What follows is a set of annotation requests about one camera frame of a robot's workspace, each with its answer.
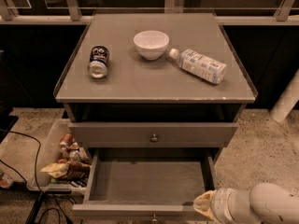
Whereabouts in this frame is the grey drawer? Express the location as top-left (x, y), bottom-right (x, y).
top-left (68, 122), bottom-right (237, 148)
top-left (73, 148), bottom-right (217, 222)

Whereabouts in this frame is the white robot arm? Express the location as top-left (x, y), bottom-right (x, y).
top-left (192, 183), bottom-right (299, 224)

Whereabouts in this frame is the grey drawer cabinet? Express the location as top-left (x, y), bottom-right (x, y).
top-left (52, 12), bottom-right (259, 149)

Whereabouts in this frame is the brown snack bag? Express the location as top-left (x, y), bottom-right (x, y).
top-left (41, 161), bottom-right (90, 180)

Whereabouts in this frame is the white plastic bottle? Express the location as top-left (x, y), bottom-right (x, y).
top-left (169, 49), bottom-right (227, 85)

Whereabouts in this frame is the clear plastic storage bin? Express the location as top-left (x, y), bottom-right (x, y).
top-left (27, 119), bottom-right (86, 193)

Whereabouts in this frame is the orange snack can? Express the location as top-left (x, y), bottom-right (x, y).
top-left (59, 133), bottom-right (74, 149)

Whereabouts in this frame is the white ceramic bowl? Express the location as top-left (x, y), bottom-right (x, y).
top-left (133, 30), bottom-right (169, 61)

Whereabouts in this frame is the blue soda can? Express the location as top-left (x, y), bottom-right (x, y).
top-left (88, 45), bottom-right (109, 78)

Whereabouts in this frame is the red white object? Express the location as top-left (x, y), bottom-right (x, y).
top-left (0, 171), bottom-right (14, 189)

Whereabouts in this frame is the metal window railing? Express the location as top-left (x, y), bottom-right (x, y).
top-left (0, 0), bottom-right (299, 26)

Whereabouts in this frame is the black furniture edge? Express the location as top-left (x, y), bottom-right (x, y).
top-left (0, 101), bottom-right (19, 144)

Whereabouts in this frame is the white post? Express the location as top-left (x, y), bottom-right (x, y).
top-left (270, 69), bottom-right (299, 122)

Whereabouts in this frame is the black cable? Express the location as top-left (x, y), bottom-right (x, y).
top-left (0, 128), bottom-right (78, 224)

